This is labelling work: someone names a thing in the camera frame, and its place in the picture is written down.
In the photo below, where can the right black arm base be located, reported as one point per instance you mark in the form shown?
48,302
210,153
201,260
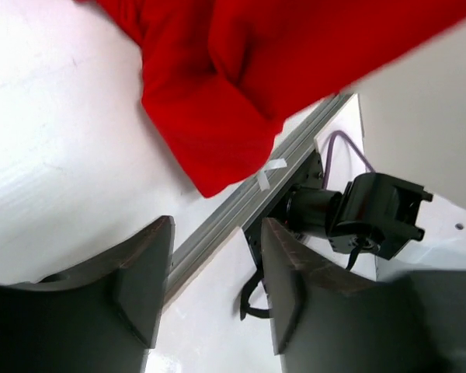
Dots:
308,174

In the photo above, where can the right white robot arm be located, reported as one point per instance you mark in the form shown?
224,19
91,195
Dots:
398,222

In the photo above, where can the aluminium table rail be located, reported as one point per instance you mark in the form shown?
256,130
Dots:
248,200

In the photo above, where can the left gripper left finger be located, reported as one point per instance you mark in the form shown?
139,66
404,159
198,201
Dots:
100,315

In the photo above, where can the red t shirt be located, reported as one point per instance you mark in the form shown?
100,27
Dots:
221,77

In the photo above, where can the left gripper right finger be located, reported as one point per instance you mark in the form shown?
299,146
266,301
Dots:
327,319

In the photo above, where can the white tape strip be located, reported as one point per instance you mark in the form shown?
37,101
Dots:
263,175

